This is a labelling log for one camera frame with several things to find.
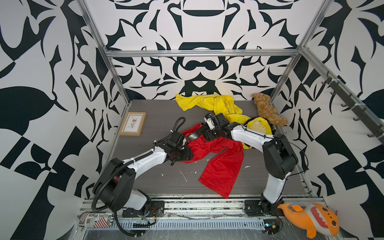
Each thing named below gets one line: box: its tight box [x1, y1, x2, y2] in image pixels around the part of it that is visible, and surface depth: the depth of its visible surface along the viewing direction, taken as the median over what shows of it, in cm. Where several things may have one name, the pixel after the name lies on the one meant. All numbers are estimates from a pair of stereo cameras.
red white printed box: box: [78, 211, 115, 228], surface depth 71 cm
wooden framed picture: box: [119, 111, 147, 137], surface depth 107 cm
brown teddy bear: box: [251, 92, 288, 126], surface depth 107 cm
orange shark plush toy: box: [277, 203, 340, 239], surface depth 67 cm
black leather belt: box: [188, 126, 205, 142], surface depth 89 cm
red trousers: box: [179, 123, 244, 199], surface depth 88 cm
